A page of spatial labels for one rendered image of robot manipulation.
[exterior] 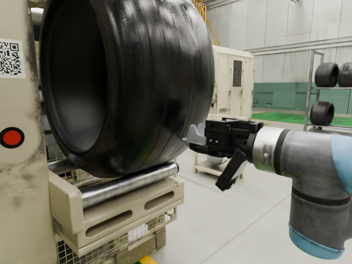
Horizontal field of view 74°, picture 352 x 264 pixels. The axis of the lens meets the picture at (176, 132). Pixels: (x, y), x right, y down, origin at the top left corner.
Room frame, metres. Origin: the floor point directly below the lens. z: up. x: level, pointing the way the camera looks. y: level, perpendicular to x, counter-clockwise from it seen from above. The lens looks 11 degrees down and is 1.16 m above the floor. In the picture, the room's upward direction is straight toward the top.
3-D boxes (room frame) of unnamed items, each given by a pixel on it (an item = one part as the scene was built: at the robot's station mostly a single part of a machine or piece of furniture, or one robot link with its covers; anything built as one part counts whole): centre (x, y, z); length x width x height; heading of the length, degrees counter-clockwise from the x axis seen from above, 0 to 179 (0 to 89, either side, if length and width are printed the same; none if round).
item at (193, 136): (0.57, -0.04, 1.04); 0.09 x 0.03 x 0.06; 46
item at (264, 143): (0.45, -0.19, 1.04); 0.10 x 0.05 x 0.09; 136
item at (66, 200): (0.60, 0.35, 0.90); 0.40 x 0.03 x 0.10; 46
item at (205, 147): (0.54, -0.07, 1.02); 0.09 x 0.05 x 0.02; 46
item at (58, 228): (0.72, 0.23, 0.80); 0.37 x 0.36 x 0.02; 46
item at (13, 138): (0.48, 0.35, 1.06); 0.03 x 0.02 x 0.03; 136
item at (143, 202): (0.63, 0.13, 0.84); 0.36 x 0.09 x 0.06; 136
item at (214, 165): (3.00, -0.56, 0.40); 0.60 x 0.35 x 0.80; 43
